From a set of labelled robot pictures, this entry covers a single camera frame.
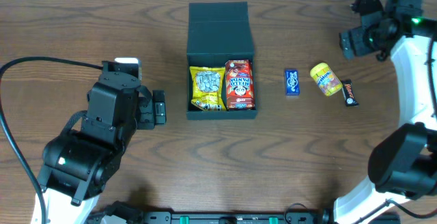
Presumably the yellow Hacks candy bag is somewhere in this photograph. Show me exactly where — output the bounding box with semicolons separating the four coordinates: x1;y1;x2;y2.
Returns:
189;66;226;111

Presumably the red Hello Panda box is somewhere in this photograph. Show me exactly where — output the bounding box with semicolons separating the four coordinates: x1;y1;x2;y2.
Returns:
225;59;255;110

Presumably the black gift box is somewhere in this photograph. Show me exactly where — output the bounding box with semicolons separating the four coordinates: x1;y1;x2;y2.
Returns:
186;2;257;120

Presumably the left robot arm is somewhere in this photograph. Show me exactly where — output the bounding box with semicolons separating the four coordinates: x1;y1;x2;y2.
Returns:
31;57;167;223

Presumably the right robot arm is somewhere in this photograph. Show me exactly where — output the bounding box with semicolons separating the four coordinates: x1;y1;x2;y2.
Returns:
323;0;436;223

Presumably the black Mars chocolate bar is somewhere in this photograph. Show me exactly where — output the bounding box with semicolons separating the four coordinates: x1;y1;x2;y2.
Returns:
341;79;359;107

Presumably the yellow Mentos gum bottle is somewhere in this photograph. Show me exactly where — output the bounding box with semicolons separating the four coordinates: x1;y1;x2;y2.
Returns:
309;63;342;97

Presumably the blue Eclipse mint tin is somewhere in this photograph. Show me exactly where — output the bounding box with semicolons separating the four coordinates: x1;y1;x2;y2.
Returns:
284;69;300;96

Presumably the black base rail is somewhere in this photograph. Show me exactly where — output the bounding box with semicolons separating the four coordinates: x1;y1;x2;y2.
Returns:
85;201;402;224

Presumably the left black cable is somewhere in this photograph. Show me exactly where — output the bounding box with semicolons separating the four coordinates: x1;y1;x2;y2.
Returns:
0;56;104;224

